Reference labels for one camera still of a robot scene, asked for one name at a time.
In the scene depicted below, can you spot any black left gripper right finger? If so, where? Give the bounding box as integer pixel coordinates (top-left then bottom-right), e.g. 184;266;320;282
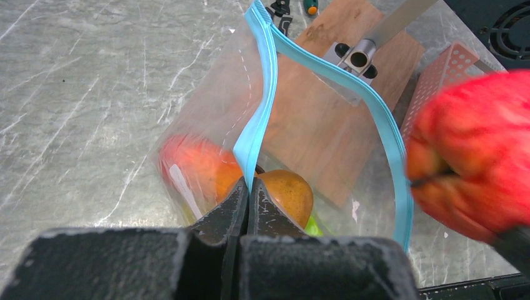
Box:
247;177;307;238

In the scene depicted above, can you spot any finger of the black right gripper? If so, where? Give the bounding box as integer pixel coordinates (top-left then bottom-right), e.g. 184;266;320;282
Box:
491;226;529;279

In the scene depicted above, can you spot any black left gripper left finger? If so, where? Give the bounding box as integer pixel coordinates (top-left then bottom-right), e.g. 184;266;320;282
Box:
189;177;249;244

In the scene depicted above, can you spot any brown toy kiwi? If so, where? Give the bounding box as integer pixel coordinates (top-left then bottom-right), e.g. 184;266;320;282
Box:
255;169;314;229

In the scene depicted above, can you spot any red orange toy mango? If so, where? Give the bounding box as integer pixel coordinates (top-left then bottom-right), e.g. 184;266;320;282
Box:
158;134;243;219

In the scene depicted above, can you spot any clear zip top bag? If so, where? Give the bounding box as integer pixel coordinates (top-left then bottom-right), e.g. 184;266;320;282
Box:
153;1;414;249

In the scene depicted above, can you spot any pink perforated plastic basket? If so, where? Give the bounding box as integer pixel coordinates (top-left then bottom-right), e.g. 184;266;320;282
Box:
401;41;505;141

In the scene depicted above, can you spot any wooden cutting board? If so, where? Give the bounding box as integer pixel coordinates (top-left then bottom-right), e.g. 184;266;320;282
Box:
244;1;414;215

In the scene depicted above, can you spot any dark grey metal chassis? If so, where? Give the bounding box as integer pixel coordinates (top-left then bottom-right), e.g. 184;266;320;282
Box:
445;0;529;70

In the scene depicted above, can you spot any metal hinge bracket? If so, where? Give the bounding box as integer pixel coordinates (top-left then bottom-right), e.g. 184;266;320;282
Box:
316;1;434;109

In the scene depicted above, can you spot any black tool handle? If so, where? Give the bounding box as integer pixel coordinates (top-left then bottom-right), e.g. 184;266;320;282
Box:
266;0;293;36

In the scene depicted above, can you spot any green handled screwdriver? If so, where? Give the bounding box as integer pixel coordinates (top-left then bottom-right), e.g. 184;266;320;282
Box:
302;0;319;16

